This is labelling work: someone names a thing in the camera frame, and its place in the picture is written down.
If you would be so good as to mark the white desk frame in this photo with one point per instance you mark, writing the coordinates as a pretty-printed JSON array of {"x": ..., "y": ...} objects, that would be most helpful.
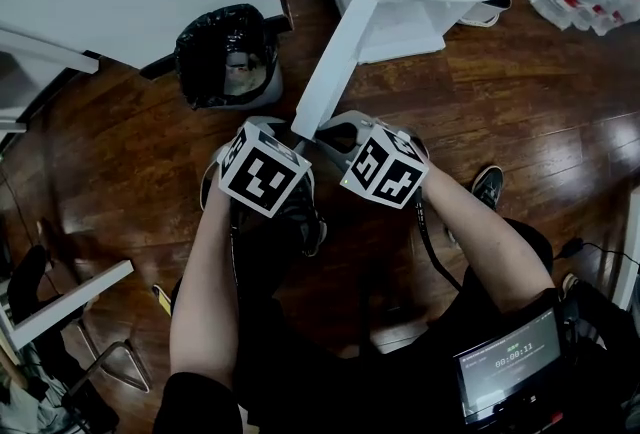
[{"x": 75, "y": 302}]

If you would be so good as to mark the person's right forearm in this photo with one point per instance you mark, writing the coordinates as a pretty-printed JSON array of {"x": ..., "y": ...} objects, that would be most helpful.
[{"x": 490, "y": 247}]

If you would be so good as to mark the white furniture panel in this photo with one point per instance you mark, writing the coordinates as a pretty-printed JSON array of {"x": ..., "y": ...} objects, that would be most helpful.
[{"x": 631, "y": 262}]

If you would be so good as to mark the person's black shirt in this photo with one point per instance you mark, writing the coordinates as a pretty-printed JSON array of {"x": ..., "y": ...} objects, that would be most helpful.
[{"x": 200, "y": 407}]

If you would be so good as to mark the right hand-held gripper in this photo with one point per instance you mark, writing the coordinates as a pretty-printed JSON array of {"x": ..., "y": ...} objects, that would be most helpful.
[{"x": 385, "y": 172}]

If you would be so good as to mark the white slippers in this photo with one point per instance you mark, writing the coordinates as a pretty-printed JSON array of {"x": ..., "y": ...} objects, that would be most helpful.
[{"x": 480, "y": 17}]

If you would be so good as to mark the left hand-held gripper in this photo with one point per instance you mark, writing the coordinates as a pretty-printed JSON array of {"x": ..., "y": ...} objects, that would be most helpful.
[{"x": 260, "y": 177}]

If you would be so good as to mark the metal chair frame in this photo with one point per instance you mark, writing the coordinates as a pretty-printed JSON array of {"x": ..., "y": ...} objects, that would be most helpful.
[{"x": 120, "y": 344}]

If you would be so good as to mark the grey bin with black bag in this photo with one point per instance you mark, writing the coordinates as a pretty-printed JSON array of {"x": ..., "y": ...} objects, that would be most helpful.
[{"x": 200, "y": 52}]

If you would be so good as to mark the black chair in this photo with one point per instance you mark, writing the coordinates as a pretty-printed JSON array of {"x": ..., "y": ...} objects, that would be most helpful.
[{"x": 27, "y": 282}]

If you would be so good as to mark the person's left shoe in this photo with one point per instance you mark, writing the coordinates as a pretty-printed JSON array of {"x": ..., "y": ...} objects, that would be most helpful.
[{"x": 305, "y": 222}]

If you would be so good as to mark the black chest-mounted screen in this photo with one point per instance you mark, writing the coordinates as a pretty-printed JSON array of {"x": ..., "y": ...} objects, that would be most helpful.
[{"x": 510, "y": 362}]

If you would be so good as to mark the person's left forearm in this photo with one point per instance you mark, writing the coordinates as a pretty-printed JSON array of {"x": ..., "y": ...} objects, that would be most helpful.
[{"x": 205, "y": 297}]

